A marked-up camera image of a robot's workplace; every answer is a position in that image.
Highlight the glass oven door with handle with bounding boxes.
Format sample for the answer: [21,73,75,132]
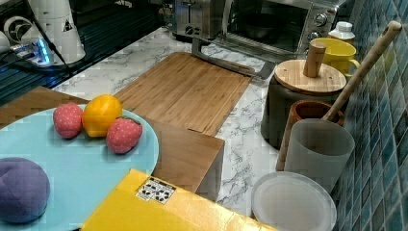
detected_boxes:
[191,33,301,81]

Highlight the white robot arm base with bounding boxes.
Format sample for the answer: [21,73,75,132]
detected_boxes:
[3,0,86,67]

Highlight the stainless steel toaster oven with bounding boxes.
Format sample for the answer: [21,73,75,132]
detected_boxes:
[222,0,341,55]

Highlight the bamboo cutting board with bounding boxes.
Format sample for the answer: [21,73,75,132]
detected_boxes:
[115,52,251,136]

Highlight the wooden knife block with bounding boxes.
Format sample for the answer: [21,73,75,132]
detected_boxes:
[0,87,224,201]

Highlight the right pink toy strawberry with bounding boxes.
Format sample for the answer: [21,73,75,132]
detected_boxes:
[106,116,143,154]

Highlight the pink toy strawberry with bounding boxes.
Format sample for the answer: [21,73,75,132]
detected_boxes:
[106,116,143,154]
[53,103,83,139]

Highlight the dark canister with wooden lid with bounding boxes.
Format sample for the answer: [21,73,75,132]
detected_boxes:
[261,59,346,149]

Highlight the brown wooden utensil holder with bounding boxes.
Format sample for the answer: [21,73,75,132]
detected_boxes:
[274,99,346,172]

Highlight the yellow toy fruit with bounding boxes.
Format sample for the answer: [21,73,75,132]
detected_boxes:
[82,94,122,138]

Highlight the yellow box with label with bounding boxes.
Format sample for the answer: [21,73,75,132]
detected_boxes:
[80,168,280,231]

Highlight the frosted plastic cup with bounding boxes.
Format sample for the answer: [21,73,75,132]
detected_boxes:
[284,118,355,193]

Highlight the light blue plate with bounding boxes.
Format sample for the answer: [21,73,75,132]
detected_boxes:
[0,109,159,231]

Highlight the left pink toy strawberry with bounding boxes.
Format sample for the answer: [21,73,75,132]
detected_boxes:
[53,103,83,139]

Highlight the yellow mug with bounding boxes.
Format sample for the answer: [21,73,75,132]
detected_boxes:
[313,38,360,77]

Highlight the white cap bottle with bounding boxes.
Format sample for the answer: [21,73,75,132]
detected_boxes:
[328,21,355,44]

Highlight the purple plush ball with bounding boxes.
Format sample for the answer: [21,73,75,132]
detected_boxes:
[0,158,50,223]

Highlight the black cable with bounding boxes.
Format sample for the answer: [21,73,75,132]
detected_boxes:
[20,0,72,75]

